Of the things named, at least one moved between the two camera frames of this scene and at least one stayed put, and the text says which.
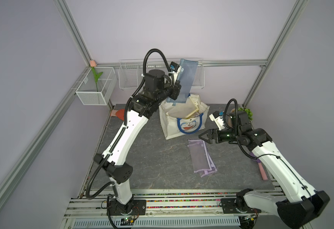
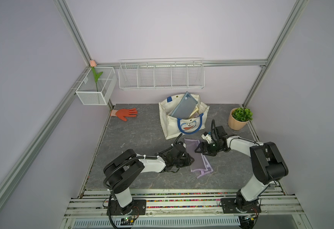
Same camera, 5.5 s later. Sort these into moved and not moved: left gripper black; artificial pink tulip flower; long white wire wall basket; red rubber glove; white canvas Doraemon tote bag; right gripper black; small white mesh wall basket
Moved: left gripper black; right gripper black
Not moved: red rubber glove; long white wire wall basket; white canvas Doraemon tote bag; small white mesh wall basket; artificial pink tulip flower
